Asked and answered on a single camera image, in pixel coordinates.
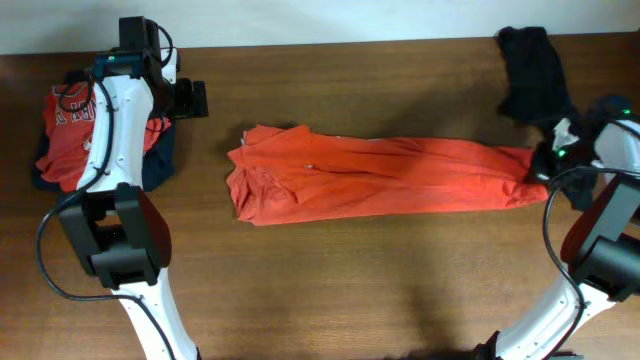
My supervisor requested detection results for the orange FRAM t-shirt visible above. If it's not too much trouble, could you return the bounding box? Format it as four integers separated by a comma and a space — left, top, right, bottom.
226, 125, 548, 226

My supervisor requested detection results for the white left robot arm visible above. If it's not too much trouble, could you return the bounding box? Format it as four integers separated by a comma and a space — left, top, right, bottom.
55, 49, 201, 359

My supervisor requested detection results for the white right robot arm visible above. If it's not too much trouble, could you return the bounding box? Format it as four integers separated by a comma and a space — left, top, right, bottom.
468, 95, 639, 360

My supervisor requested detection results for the navy folded garment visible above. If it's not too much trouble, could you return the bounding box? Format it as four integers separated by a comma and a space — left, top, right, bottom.
32, 69, 177, 194

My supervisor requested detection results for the black crumpled garment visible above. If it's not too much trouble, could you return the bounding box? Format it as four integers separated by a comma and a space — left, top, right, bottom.
493, 26, 599, 212

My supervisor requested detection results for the red printed folded t-shirt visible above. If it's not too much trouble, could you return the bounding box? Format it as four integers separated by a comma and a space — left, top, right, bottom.
35, 82, 172, 193

